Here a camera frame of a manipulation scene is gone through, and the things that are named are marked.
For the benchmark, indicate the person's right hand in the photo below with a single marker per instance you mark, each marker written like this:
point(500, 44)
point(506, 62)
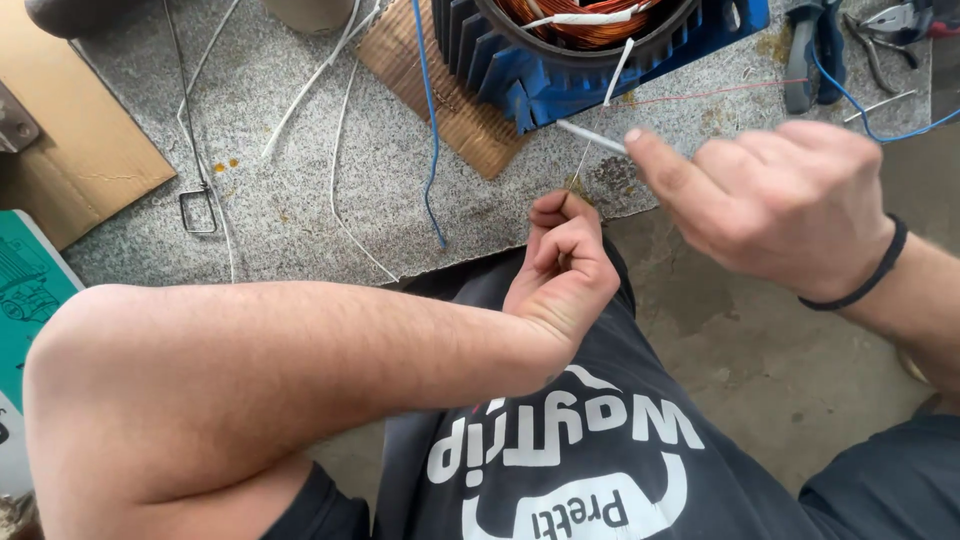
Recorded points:
point(795, 210)

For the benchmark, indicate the person's left hand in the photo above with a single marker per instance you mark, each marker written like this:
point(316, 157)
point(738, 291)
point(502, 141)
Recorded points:
point(570, 292)

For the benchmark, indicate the person's left fingers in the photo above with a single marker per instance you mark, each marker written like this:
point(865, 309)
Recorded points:
point(559, 229)

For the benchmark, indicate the white insulation sleeve tube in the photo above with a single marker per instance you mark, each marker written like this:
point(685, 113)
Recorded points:
point(592, 136)

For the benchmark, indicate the brown corrugated cardboard piece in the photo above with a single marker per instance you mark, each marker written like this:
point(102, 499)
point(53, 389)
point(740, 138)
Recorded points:
point(465, 120)

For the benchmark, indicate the blue finned motor stator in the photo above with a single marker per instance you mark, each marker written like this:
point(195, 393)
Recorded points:
point(570, 79)

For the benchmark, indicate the white sleeve on winding lead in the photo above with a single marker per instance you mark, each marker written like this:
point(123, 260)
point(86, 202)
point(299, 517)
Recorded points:
point(619, 71)

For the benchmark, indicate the copper motor winding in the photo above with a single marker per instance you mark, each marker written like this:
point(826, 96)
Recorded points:
point(585, 22)

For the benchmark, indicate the black printed t-shirt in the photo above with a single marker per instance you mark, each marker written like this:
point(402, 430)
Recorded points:
point(600, 450)

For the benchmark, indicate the grey speckled mat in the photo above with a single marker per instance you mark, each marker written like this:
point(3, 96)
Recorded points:
point(315, 202)

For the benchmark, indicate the black wristband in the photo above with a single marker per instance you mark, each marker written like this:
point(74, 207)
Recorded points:
point(874, 274)

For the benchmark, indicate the beige cylinder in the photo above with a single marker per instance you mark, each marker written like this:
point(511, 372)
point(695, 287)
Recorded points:
point(307, 13)

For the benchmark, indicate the thin metal rod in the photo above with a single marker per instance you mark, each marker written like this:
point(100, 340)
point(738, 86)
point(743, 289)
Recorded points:
point(881, 106)

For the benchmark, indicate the small metal pliers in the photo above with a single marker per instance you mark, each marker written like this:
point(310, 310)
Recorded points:
point(889, 22)

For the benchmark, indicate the dark grey shorts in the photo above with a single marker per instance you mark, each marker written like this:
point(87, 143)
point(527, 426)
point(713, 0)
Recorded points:
point(892, 480)

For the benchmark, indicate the flat brown cardboard sheet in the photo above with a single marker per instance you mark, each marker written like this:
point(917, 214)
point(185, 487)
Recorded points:
point(67, 142)

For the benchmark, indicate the dark rounded object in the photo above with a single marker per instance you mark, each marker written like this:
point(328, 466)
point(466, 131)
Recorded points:
point(82, 13)

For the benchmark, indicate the teal printed box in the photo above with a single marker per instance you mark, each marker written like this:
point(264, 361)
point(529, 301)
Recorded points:
point(30, 300)

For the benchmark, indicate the grey metal part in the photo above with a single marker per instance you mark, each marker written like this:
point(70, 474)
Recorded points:
point(15, 124)

